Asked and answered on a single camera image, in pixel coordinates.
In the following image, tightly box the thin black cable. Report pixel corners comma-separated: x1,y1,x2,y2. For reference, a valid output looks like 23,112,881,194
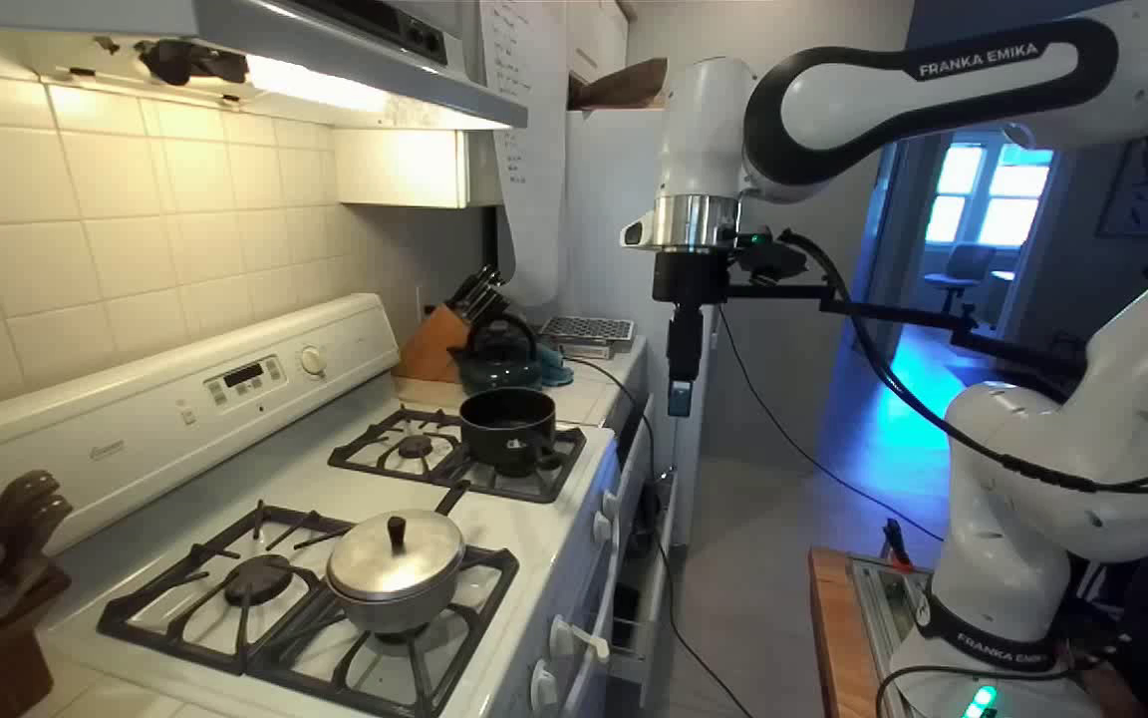
710,307,949,545

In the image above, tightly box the grey range hood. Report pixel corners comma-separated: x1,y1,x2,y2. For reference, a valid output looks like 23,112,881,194
0,0,532,136

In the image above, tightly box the black burner grate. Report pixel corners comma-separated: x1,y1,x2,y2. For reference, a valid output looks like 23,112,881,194
94,497,524,718
327,403,591,508

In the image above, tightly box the brown basket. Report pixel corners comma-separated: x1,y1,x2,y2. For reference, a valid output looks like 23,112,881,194
569,55,671,117

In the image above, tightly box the red black clamp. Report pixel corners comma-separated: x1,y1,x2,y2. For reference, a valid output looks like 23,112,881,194
873,513,922,579

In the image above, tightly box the dark kettle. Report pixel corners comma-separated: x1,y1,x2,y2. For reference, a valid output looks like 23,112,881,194
461,307,544,390

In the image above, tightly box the orange wooden knife block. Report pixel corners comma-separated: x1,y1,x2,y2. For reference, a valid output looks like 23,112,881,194
393,263,509,387

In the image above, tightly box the black pot with handle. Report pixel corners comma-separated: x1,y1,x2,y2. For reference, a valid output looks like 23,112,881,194
431,387,563,517

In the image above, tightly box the white wall cabinet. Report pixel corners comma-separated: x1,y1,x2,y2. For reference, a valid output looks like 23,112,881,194
566,0,639,87

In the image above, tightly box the bright paned window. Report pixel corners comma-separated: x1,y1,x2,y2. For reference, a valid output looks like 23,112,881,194
925,136,1059,255

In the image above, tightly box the white gas stove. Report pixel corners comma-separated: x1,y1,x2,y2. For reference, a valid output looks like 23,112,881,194
0,290,676,718

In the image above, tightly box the white refrigerator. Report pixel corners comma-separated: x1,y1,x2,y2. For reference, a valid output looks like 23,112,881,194
566,104,745,549

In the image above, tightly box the white board with handwriting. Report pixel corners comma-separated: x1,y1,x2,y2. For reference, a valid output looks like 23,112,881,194
469,0,573,313

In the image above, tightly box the dark fitting under hood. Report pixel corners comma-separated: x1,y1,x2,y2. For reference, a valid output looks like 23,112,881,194
133,35,251,87

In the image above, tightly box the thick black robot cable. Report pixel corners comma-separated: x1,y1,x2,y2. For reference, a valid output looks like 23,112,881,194
777,229,1148,497

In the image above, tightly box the metal wire rack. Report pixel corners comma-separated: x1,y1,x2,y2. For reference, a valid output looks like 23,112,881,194
538,314,642,360

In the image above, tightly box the metal robot mounting plate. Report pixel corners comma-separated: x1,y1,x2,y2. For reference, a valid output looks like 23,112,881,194
849,553,937,672

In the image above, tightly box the silver pan lid black knob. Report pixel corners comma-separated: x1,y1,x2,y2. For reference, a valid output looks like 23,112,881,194
327,508,469,600

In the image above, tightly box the wooden table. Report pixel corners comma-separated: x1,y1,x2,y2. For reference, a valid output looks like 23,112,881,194
804,545,949,718

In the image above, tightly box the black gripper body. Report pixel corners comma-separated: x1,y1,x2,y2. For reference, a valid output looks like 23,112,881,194
649,243,742,339

